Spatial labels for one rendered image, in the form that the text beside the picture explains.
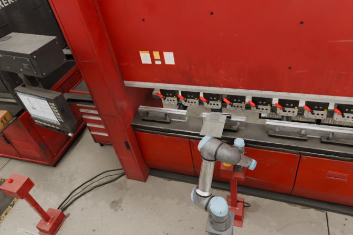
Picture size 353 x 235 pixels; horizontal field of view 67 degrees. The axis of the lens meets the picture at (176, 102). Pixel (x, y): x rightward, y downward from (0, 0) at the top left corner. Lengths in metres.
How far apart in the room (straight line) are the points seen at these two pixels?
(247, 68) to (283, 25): 0.40
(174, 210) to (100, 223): 0.81
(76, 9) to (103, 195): 2.13
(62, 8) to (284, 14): 1.51
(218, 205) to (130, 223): 1.43
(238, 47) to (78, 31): 1.19
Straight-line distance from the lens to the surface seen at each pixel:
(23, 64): 2.09
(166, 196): 3.13
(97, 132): 3.58
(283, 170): 2.63
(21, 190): 2.82
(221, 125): 2.31
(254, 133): 2.43
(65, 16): 2.17
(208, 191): 1.88
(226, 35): 1.93
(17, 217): 3.75
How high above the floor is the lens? 2.62
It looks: 38 degrees down
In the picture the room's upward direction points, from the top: 11 degrees counter-clockwise
